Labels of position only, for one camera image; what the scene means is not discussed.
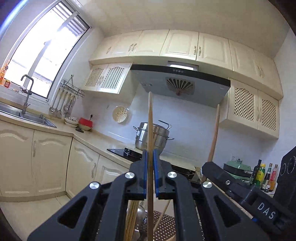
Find chrome kitchen faucet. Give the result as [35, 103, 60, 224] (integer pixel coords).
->
[21, 74, 34, 114]

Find kitchen window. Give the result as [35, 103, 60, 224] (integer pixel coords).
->
[3, 1, 91, 99]

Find green electric cooker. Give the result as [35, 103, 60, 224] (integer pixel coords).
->
[223, 158, 253, 184]

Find dark soy sauce bottle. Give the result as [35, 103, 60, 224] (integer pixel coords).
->
[261, 163, 273, 192]

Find dark olive oil bottle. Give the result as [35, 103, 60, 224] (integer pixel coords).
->
[250, 159, 262, 185]

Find yellow green bottle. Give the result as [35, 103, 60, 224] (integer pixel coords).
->
[255, 164, 266, 187]

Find red-capped sauce bottle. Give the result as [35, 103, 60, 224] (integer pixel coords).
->
[268, 164, 278, 192]

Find wooden chopstick in holder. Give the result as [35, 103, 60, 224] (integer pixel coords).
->
[124, 200, 139, 241]

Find black gas stove top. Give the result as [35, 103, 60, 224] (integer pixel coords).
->
[106, 146, 202, 185]

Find metal spoon in holder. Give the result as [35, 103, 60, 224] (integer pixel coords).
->
[132, 204, 147, 240]

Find lower cream cabinets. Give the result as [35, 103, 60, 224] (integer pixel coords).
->
[1, 121, 128, 201]

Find cream cabinets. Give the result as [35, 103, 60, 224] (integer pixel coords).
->
[83, 30, 283, 138]
[1, 121, 128, 201]

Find upper cream cabinets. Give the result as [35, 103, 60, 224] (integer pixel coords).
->
[83, 30, 283, 138]

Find stainless steel steamer pot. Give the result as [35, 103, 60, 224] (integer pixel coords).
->
[133, 120, 173, 153]

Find red bowl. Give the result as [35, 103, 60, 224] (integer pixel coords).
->
[78, 115, 93, 131]

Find stack of white dishes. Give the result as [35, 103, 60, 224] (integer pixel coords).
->
[64, 117, 78, 128]

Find grey range hood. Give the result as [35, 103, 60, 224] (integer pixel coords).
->
[130, 64, 231, 108]

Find hanging utensil rack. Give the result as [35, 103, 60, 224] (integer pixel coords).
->
[49, 74, 85, 118]

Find stainless steel sink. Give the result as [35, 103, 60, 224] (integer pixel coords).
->
[0, 102, 56, 128]

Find orange bottle on sill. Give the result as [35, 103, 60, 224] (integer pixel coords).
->
[0, 60, 10, 85]

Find black camera box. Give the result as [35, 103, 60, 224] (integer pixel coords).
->
[274, 147, 296, 213]

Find cream round wall strainer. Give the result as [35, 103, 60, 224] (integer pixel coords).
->
[112, 106, 128, 123]

